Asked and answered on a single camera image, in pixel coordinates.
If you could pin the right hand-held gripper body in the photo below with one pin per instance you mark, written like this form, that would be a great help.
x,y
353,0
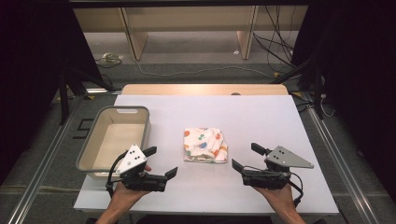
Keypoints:
x,y
286,159

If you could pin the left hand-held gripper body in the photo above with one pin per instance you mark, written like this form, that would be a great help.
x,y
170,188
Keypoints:
x,y
132,159

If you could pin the grey-rimmed beige plastic basket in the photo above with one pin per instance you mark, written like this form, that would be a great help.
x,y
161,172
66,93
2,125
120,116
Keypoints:
x,y
118,137

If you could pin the white cloth with coloured dots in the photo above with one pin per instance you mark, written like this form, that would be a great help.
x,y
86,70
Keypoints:
x,y
204,144

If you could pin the person's left hand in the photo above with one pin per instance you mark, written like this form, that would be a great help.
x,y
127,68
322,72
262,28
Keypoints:
x,y
124,194

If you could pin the person's right hand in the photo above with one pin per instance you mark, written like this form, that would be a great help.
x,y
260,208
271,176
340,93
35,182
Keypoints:
x,y
281,197

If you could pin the white table mat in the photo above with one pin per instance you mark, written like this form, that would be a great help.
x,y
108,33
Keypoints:
x,y
249,124

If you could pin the light wooden table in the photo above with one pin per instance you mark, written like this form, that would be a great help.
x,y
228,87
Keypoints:
x,y
186,89

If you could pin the black metal stand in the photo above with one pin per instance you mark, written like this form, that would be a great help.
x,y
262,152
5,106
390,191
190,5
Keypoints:
x,y
317,87
67,93

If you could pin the black curtain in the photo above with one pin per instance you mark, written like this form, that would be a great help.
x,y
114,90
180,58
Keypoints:
x,y
31,77
358,77

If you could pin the long light wooden desk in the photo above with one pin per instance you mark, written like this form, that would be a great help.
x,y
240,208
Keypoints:
x,y
186,18

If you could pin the aluminium floor rail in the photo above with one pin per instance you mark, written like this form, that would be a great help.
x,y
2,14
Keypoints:
x,y
342,168
40,168

